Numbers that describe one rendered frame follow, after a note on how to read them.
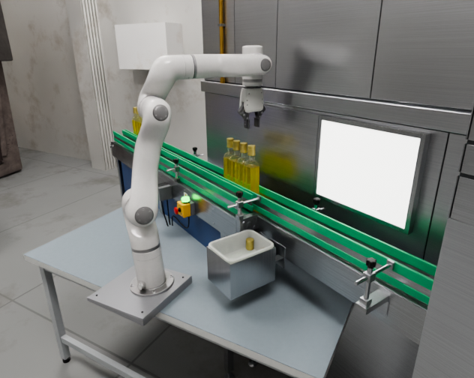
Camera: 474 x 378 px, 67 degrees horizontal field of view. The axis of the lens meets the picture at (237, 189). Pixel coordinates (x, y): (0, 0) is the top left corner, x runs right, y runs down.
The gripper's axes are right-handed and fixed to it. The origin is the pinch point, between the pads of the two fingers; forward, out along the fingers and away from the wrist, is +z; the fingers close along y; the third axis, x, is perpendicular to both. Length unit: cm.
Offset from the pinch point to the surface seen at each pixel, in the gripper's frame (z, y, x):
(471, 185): -5, 24, 98
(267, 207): 33.4, 3.9, 16.1
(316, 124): -2.2, -11.7, 26.4
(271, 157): 17.4, -12.2, -0.1
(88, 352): 123, 75, -48
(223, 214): 40.1, 15.2, -0.8
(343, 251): 35, 5, 57
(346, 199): 24, -12, 44
